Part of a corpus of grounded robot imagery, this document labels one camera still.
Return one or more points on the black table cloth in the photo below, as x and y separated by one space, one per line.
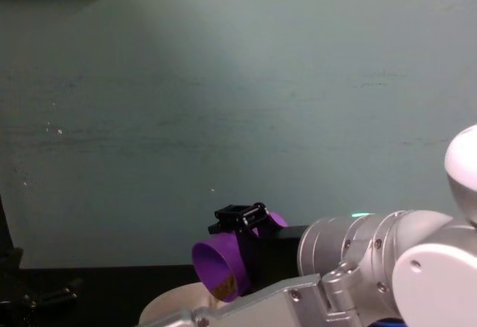
123 289

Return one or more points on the black rack with steel bars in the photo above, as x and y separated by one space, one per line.
22 286

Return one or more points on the roll of white tape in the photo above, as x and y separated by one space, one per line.
175 301

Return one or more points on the purple plastic tube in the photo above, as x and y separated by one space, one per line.
210 258

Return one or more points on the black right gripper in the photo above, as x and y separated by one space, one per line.
279 256

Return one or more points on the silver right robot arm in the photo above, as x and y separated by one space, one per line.
376 245

